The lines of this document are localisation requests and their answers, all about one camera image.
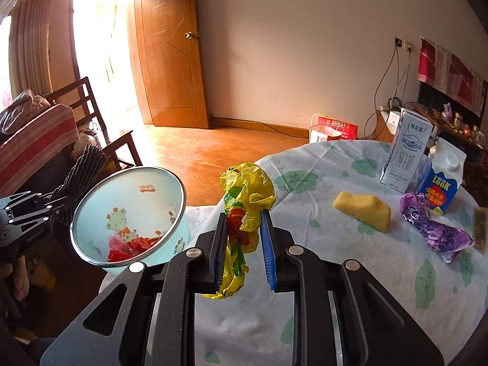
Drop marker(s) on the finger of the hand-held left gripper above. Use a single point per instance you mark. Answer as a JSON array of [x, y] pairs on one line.
[[57, 207]]

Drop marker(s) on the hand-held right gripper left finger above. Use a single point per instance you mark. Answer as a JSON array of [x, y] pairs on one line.
[[221, 244]]

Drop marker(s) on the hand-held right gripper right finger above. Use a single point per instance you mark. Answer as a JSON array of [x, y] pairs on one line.
[[268, 251]]

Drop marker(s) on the dark grey ribbed cloth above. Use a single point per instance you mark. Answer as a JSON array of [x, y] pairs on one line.
[[84, 167]]

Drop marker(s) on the yellow plastic bag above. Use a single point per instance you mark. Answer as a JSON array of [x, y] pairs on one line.
[[244, 186]]

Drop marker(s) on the light blue cartoon basin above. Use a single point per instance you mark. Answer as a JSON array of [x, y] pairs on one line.
[[125, 198]]

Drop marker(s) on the red orange plastic bag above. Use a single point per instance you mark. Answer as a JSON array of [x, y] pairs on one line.
[[133, 247]]

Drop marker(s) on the person's left hand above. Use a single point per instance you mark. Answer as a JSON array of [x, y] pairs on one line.
[[20, 278]]

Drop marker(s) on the frog print tablecloth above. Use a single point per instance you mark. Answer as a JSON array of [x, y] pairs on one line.
[[324, 236]]

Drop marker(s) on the red striped blanket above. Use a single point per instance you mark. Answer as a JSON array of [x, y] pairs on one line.
[[34, 137]]

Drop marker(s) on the yellow sponge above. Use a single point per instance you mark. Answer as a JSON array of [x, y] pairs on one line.
[[362, 209]]

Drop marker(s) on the heap of clothes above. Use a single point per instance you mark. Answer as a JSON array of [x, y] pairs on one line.
[[23, 108]]

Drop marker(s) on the dark wooden chair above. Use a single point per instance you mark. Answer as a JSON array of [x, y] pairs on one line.
[[91, 99]]

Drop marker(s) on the white paper bag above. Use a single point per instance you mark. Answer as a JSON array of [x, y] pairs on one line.
[[322, 135]]

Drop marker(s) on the red gift box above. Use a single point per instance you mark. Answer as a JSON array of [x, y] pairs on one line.
[[339, 125]]

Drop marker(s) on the wooden side cabinet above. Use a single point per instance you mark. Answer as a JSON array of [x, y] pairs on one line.
[[381, 131]]

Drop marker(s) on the white milk carton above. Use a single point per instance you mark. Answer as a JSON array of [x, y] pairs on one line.
[[404, 148]]

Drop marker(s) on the purple foil wrapper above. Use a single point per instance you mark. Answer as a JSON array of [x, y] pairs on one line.
[[442, 236]]

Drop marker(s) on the blue drink carton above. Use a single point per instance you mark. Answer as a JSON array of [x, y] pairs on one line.
[[438, 190]]

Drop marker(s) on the white box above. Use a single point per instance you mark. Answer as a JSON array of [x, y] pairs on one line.
[[392, 119]]

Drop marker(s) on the striped curtain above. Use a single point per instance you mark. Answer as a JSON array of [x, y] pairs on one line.
[[30, 26]]

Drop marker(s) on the wooden door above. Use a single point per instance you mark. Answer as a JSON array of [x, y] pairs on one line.
[[171, 64]]

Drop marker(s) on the brass door knob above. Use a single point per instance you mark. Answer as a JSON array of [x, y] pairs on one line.
[[189, 35]]

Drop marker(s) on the dark shelf unit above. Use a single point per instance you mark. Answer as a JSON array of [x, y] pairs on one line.
[[430, 97]]

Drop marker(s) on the cloth-covered television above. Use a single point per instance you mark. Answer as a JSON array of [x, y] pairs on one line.
[[450, 68]]

